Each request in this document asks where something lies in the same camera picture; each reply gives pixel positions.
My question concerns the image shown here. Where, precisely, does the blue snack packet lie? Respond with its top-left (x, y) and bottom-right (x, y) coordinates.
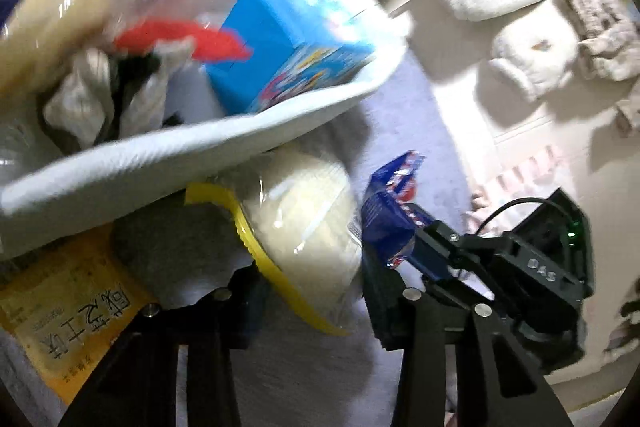
top-left (360, 150), bottom-right (435, 269)

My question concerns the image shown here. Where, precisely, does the white fabric storage bin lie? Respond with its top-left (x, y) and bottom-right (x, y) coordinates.
top-left (0, 0), bottom-right (411, 260)

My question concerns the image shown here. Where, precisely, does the orange yellow packet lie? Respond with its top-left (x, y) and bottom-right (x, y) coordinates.
top-left (1, 225), bottom-right (154, 405)

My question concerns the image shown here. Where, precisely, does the blue cartoon box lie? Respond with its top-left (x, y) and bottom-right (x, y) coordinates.
top-left (205, 0), bottom-right (374, 116)

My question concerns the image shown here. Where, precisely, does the grey striped cloth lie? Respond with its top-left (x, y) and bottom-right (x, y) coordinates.
top-left (39, 41), bottom-right (193, 155)

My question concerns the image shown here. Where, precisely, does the red snack packet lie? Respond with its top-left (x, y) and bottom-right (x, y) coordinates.
top-left (114, 18), bottom-right (253, 63)

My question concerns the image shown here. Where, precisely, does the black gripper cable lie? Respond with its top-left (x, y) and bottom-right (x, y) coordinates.
top-left (474, 196), bottom-right (557, 238)

